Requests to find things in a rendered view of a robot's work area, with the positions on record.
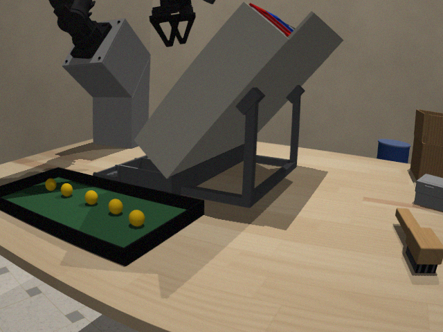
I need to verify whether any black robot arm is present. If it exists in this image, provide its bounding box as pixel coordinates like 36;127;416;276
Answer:
49;0;112;59

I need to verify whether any yellow marble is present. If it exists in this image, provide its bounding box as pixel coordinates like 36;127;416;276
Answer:
129;210;145;226
109;199;123;214
61;183;73;196
45;178;56;191
84;190;98;205

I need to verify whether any green tray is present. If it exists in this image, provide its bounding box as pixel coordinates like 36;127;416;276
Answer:
0;167;204;266

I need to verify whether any brown cardboard box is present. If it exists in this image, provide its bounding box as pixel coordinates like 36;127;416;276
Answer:
410;109;443;181

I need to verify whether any brown wire brush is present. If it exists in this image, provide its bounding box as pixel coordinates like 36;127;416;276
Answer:
395;208;443;273

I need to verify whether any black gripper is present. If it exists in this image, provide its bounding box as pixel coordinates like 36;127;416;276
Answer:
150;0;196;47

